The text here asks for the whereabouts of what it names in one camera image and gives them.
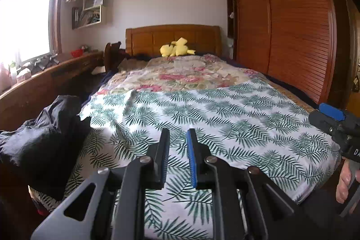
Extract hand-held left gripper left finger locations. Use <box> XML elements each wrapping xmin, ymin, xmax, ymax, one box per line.
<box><xmin>30</xmin><ymin>128</ymin><xmax>171</xmax><ymax>240</ymax></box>

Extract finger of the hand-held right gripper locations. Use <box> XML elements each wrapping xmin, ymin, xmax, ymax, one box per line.
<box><xmin>319</xmin><ymin>103</ymin><xmax>346</xmax><ymax>122</ymax></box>
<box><xmin>308</xmin><ymin>111</ymin><xmax>342</xmax><ymax>135</ymax></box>

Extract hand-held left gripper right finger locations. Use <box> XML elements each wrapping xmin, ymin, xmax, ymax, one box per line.
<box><xmin>187</xmin><ymin>128</ymin><xmax>324</xmax><ymax>240</ymax></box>

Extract black jacket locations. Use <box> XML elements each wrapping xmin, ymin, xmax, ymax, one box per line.
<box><xmin>0</xmin><ymin>95</ymin><xmax>92</xmax><ymax>202</ymax></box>

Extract person's right hand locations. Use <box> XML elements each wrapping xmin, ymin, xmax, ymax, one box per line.
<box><xmin>336</xmin><ymin>162</ymin><xmax>352</xmax><ymax>204</ymax></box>

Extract leaf print bed sheet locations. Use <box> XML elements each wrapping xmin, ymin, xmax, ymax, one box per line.
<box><xmin>36</xmin><ymin>80</ymin><xmax>342</xmax><ymax>240</ymax></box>

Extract floral quilt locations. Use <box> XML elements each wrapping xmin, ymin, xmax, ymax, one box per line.
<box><xmin>97</xmin><ymin>54</ymin><xmax>271</xmax><ymax>95</ymax></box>

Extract wooden slatted wardrobe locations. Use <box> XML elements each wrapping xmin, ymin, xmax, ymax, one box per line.
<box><xmin>223</xmin><ymin>0</ymin><xmax>360</xmax><ymax>112</ymax></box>

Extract yellow plush toy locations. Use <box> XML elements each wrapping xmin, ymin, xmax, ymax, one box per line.
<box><xmin>160</xmin><ymin>37</ymin><xmax>196</xmax><ymax>57</ymax></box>

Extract wooden chair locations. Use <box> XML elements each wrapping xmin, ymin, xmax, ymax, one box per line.
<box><xmin>104</xmin><ymin>41</ymin><xmax>126</xmax><ymax>74</ymax></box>

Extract wooden bed headboard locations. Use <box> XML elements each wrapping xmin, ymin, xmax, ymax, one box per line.
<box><xmin>125</xmin><ymin>25</ymin><xmax>223</xmax><ymax>58</ymax></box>

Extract wooden desk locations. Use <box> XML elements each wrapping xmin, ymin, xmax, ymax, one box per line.
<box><xmin>0</xmin><ymin>50</ymin><xmax>105</xmax><ymax>131</ymax></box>

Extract window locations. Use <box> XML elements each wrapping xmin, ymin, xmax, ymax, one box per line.
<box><xmin>0</xmin><ymin>0</ymin><xmax>68</xmax><ymax>89</ymax></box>

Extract white wall shelf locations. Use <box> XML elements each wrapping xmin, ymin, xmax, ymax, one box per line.
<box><xmin>71</xmin><ymin>0</ymin><xmax>109</xmax><ymax>30</ymax></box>

